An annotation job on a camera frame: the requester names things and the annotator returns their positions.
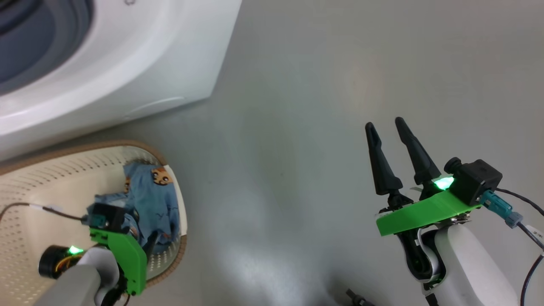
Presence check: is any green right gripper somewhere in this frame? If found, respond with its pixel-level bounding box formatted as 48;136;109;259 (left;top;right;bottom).
365;117;482;237

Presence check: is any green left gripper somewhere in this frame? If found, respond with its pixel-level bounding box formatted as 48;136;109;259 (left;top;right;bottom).
38;228;148;296

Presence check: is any blue cartoon print garment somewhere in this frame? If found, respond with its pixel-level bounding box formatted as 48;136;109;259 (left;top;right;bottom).
87;161;181;255

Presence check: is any white front-load washing machine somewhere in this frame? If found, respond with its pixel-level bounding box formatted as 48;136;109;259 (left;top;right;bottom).
0;0;243;161

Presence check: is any grey rubber door gasket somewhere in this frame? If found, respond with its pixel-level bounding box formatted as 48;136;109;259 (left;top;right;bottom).
0;0;94;96

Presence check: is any cream perforated laundry basket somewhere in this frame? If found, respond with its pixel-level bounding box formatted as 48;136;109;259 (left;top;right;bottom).
0;140;187;306

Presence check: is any teal cable connector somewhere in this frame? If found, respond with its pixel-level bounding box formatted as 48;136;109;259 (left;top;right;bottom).
482;190;523;228

